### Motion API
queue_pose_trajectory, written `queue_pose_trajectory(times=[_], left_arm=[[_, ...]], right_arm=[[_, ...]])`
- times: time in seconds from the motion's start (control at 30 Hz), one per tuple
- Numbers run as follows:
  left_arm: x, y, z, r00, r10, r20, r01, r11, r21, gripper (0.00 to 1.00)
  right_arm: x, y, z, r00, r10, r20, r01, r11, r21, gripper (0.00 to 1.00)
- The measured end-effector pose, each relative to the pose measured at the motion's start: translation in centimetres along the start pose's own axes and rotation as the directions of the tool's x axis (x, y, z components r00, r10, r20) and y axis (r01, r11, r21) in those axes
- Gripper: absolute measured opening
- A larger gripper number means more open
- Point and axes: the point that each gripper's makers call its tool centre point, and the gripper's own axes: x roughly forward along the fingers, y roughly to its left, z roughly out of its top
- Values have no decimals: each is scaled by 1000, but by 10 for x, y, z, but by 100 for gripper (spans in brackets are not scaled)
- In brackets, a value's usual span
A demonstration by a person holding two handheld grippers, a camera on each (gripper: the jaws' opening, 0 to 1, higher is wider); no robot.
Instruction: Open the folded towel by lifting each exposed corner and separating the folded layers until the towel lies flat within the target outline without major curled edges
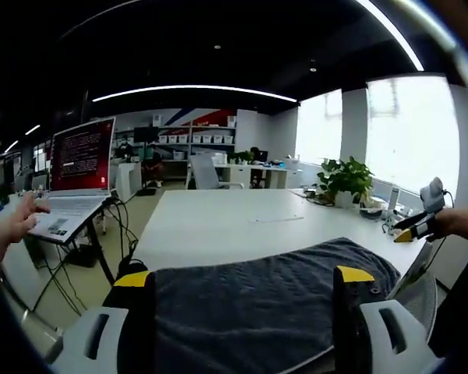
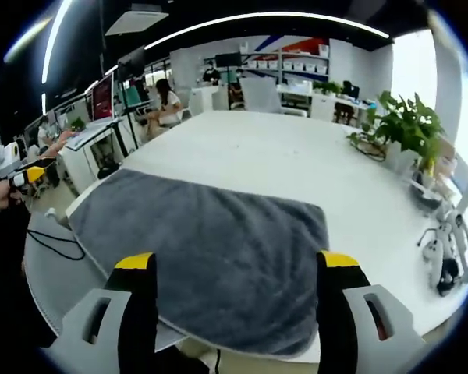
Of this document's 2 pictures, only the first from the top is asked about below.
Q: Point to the black laptop stand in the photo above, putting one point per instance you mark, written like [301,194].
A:
[97,237]

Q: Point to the black monitor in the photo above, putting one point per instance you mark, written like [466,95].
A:
[146,134]

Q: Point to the white mesh chair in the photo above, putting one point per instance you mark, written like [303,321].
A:
[421,300]

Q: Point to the person's right hand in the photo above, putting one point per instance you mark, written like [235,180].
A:
[446,224]

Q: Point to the small potted plants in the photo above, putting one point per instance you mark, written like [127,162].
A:
[240,157]

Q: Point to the shelf with white boxes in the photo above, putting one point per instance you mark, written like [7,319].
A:
[206,139]

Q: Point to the grey towel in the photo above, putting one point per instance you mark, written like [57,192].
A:
[242,304]

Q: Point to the person's dark clothing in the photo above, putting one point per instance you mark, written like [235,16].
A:
[464,296]

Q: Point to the black floor box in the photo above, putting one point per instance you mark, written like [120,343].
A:
[82,257]

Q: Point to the person's left hand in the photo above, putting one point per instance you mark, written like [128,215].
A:
[15,228]

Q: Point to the silver laptop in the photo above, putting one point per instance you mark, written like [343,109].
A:
[82,156]

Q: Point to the ceiling light strip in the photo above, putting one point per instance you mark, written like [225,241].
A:
[394,33]
[187,89]

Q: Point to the white office chair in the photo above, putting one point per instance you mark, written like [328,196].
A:
[204,171]

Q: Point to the potted green plant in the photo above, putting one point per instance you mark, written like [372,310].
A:
[347,179]

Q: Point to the white desk gadget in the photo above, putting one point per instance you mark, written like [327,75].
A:
[392,224]

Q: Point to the white bottle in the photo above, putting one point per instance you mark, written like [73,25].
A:
[394,198]

